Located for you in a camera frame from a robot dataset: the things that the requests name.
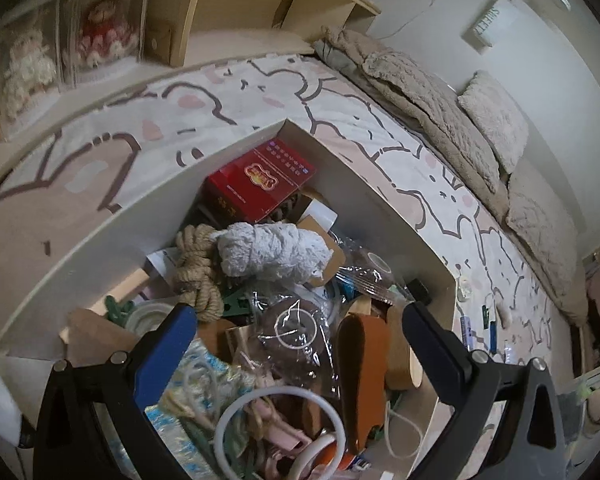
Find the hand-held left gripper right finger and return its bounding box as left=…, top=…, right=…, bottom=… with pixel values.
left=401, top=301, right=571, bottom=480

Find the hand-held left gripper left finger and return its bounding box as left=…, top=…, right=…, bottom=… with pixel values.
left=32, top=304, right=198, bottom=480

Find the white box container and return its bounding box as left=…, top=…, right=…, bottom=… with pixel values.
left=0, top=117, right=458, bottom=480

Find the round wooden block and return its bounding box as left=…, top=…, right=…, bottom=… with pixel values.
left=385, top=305, right=426, bottom=391

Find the small white blue item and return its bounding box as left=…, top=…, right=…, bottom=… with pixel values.
left=460, top=315, right=476, bottom=351

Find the clear tape roll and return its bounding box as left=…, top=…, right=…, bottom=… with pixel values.
left=125, top=302, right=176, bottom=336

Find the blue floral fabric pouch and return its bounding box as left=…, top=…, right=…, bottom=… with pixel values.
left=145, top=340, right=261, bottom=480

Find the green plastic toy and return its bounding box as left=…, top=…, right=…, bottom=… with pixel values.
left=102, top=295, right=136, bottom=326

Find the black box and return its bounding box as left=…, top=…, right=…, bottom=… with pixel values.
left=407, top=277, right=433, bottom=306

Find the brown cardboard piece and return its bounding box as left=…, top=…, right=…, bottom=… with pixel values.
left=60, top=307, right=146, bottom=366

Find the brown leather sheet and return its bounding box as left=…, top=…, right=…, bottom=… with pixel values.
left=336, top=312, right=393, bottom=453

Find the clear plastic bottle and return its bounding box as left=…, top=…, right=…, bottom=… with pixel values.
left=330, top=240, right=406, bottom=306

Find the white yarn bundle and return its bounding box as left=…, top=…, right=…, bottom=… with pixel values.
left=216, top=221, right=333, bottom=288

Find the white paper roll core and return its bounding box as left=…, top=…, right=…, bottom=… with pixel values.
left=307, top=200, right=338, bottom=233

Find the red box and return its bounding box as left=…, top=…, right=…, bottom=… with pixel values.
left=201, top=137, right=317, bottom=225

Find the printed bed sheet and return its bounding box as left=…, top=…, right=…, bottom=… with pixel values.
left=0, top=52, right=563, bottom=376

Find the white fluffy pillow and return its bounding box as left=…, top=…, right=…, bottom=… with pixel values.
left=457, top=71, right=531, bottom=175

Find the beige fleece blanket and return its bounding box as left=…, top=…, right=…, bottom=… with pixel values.
left=312, top=25, right=511, bottom=211

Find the cream doll in clear box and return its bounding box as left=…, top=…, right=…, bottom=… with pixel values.
left=0, top=0, right=63, bottom=136

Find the red doll in clear box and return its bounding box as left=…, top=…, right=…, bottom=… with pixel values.
left=60, top=0, right=153, bottom=86

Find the wooden headboard shelf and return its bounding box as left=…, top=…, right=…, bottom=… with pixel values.
left=0, top=0, right=383, bottom=161

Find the cream cord loop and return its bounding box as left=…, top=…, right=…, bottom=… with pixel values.
left=382, top=400, right=426, bottom=461

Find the jute rope coil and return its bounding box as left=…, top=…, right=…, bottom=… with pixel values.
left=172, top=224, right=226, bottom=321

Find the white plastic ring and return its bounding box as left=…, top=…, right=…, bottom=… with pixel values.
left=215, top=387, right=343, bottom=480

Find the white wall sign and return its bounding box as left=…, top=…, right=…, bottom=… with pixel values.
left=462, top=0, right=523, bottom=53

